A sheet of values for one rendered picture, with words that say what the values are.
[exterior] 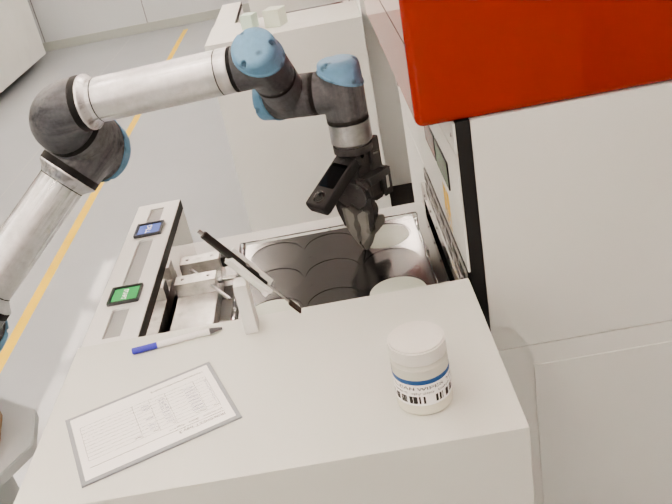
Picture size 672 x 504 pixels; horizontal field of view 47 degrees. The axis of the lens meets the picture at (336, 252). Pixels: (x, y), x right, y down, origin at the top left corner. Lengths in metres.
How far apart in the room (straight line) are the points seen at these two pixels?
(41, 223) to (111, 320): 0.25
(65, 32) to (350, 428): 8.91
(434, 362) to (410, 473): 0.14
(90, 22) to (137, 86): 8.28
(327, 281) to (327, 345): 0.30
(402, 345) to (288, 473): 0.20
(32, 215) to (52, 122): 0.20
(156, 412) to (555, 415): 0.69
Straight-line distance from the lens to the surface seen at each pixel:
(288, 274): 1.46
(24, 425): 1.46
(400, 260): 1.43
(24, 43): 8.70
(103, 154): 1.50
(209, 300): 1.48
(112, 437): 1.08
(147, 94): 1.33
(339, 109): 1.35
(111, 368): 1.22
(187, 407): 1.08
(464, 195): 1.16
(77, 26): 9.66
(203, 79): 1.29
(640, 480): 1.58
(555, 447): 1.47
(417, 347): 0.93
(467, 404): 0.99
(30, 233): 1.51
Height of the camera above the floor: 1.60
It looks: 28 degrees down
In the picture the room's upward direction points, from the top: 11 degrees counter-clockwise
